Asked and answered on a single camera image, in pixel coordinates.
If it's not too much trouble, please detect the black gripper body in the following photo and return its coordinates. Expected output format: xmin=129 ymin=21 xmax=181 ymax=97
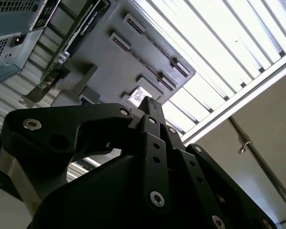
xmin=32 ymin=152 xmax=215 ymax=229

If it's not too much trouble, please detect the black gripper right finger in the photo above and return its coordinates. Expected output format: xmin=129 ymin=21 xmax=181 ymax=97
xmin=154 ymin=99 xmax=278 ymax=229

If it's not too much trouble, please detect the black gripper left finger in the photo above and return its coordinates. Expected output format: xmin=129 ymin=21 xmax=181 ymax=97
xmin=0 ymin=95 xmax=172 ymax=215

